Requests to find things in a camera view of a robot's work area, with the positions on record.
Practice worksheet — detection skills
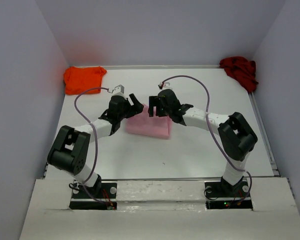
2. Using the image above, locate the pink t shirt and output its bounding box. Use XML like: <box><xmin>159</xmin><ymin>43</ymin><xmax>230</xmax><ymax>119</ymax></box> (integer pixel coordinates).
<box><xmin>125</xmin><ymin>104</ymin><xmax>173</xmax><ymax>140</ymax></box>

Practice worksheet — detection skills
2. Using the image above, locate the orange t shirt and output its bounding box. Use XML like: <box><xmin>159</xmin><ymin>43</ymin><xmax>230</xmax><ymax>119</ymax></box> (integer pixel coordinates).
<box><xmin>63</xmin><ymin>66</ymin><xmax>107</xmax><ymax>95</ymax></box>

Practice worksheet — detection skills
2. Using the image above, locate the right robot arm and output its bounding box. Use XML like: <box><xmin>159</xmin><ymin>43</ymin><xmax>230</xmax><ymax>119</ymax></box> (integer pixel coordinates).
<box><xmin>148</xmin><ymin>89</ymin><xmax>258</xmax><ymax>195</ymax></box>

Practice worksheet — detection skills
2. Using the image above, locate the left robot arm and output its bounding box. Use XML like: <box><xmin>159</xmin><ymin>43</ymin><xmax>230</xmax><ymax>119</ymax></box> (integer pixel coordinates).
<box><xmin>47</xmin><ymin>93</ymin><xmax>144</xmax><ymax>202</ymax></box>

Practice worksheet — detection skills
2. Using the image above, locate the dark red t shirt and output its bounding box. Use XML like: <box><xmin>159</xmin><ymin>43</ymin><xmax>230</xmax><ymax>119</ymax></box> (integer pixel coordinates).
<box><xmin>219</xmin><ymin>56</ymin><xmax>259</xmax><ymax>94</ymax></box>

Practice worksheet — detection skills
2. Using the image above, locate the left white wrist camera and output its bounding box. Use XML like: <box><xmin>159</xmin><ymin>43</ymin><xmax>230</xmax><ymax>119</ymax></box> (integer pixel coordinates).
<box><xmin>108</xmin><ymin>84</ymin><xmax>125</xmax><ymax>96</ymax></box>

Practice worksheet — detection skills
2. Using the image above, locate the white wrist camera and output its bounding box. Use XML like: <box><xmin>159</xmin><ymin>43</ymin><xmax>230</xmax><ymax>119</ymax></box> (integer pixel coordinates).
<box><xmin>158</xmin><ymin>82</ymin><xmax>173</xmax><ymax>91</ymax></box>
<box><xmin>108</xmin><ymin>84</ymin><xmax>125</xmax><ymax>96</ymax></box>

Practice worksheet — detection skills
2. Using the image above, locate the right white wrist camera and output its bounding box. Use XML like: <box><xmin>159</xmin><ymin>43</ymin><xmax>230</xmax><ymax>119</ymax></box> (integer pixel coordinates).
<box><xmin>158</xmin><ymin>82</ymin><xmax>173</xmax><ymax>91</ymax></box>

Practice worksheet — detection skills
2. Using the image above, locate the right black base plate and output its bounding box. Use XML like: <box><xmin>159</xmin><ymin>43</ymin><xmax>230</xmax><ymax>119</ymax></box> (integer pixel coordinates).
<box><xmin>203</xmin><ymin>180</ymin><xmax>253</xmax><ymax>210</ymax></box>

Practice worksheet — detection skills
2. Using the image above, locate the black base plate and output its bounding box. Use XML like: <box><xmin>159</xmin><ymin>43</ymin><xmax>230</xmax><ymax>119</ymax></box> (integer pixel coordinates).
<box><xmin>203</xmin><ymin>180</ymin><xmax>253</xmax><ymax>210</ymax></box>
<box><xmin>68</xmin><ymin>181</ymin><xmax>118</xmax><ymax>211</ymax></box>

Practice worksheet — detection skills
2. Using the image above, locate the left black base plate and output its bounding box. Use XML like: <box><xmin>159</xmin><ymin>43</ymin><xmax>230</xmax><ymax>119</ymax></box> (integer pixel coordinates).
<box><xmin>68</xmin><ymin>181</ymin><xmax>118</xmax><ymax>211</ymax></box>

